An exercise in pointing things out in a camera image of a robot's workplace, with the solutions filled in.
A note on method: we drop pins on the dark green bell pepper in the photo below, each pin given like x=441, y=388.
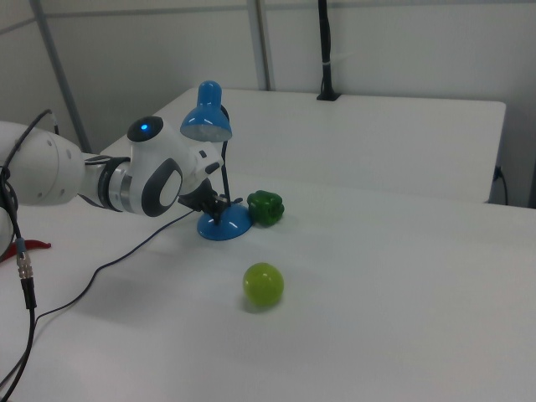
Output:
x=266, y=207

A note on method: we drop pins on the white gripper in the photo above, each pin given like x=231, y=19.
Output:
x=203, y=161

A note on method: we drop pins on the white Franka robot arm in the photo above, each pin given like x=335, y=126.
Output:
x=50, y=167

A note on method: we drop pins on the light green apple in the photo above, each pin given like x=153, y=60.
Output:
x=264, y=285

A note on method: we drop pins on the red chili pepper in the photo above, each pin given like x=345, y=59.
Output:
x=34, y=244

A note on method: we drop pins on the blue desk lamp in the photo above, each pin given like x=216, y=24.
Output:
x=230, y=224

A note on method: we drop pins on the black clamped pole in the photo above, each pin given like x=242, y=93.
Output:
x=326, y=50

